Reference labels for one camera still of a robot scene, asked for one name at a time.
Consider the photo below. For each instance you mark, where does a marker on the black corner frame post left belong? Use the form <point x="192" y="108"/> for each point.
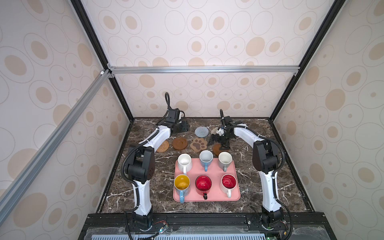
<point x="96" y="44"/>

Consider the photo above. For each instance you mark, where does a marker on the yellow inside blue mug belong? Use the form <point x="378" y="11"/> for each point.
<point x="182" y="186"/>

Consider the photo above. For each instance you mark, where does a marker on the red mug black handle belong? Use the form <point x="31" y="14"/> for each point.
<point x="203" y="185"/>

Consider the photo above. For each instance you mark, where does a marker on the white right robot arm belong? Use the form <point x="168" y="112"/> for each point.
<point x="268" y="158"/>

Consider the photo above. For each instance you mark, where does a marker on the black corner frame post right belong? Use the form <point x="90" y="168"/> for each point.
<point x="319" y="36"/>

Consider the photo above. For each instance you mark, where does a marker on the brown wooden round coaster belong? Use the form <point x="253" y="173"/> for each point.
<point x="217" y="149"/>

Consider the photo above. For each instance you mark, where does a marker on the blue floral mug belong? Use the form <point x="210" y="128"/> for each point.
<point x="206" y="158"/>

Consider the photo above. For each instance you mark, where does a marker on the black corner frame post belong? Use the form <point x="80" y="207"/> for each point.
<point x="319" y="36"/>
<point x="96" y="44"/>

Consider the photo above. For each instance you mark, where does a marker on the aluminium crossbar back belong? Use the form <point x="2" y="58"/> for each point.
<point x="205" y="69"/>

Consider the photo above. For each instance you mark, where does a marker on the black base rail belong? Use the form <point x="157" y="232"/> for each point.
<point x="224" y="226"/>

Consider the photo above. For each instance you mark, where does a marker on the white mug red inside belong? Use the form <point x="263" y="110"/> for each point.
<point x="228" y="184"/>

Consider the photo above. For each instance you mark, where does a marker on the multicolour woven round coaster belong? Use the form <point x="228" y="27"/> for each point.
<point x="215" y="131"/>

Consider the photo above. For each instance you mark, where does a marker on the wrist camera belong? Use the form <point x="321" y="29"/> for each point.
<point x="226" y="122"/>
<point x="173" y="116"/>

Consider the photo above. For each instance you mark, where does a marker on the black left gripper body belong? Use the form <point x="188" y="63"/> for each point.
<point x="181" y="128"/>

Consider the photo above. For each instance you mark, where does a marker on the aluminium crossbar left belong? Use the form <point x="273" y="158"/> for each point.
<point x="20" y="185"/>

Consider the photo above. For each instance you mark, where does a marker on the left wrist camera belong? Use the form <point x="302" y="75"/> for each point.
<point x="173" y="116"/>

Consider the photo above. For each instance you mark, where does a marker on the cork paw print coaster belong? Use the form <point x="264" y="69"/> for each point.
<point x="198" y="145"/>

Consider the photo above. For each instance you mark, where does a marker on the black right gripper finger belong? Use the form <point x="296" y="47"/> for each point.
<point x="224" y="147"/>
<point x="212" y="140"/>

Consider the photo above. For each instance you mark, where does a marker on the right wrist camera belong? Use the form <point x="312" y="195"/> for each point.
<point x="226" y="122"/>

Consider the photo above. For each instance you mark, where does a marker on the light blue woven coaster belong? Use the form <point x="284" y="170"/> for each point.
<point x="202" y="132"/>

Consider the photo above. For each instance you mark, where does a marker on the grey mug white inside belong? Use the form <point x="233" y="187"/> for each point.
<point x="225" y="159"/>

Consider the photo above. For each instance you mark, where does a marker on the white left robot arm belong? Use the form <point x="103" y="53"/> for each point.
<point x="138" y="168"/>

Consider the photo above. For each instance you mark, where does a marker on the aluminium crossbar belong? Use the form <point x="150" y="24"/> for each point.
<point x="20" y="185"/>
<point x="205" y="69"/>

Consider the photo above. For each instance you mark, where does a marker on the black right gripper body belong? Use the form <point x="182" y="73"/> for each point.
<point x="224" y="138"/>

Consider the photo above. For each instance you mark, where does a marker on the dark brown wooden coaster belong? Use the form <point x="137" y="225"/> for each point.
<point x="179" y="144"/>

